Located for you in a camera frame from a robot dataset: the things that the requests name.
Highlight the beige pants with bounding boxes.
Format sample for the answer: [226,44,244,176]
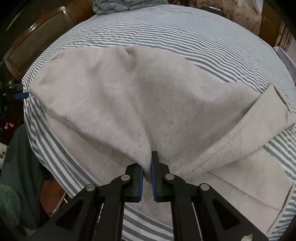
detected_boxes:
[29,45,295,235]

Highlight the lilac cloth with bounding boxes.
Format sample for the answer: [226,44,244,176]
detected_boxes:
[274,46,296,84]

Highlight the grey white striped bedsheet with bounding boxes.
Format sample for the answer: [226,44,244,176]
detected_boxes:
[21,4,296,241]

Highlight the dark wooden headboard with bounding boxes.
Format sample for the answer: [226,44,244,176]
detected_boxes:
[1,1,94,81]

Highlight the beige dotted curtain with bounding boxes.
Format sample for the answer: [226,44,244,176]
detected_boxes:
[189,0,262,36]

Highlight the blue grey crumpled blanket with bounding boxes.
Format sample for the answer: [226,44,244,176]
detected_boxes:
[92,0,169,16]

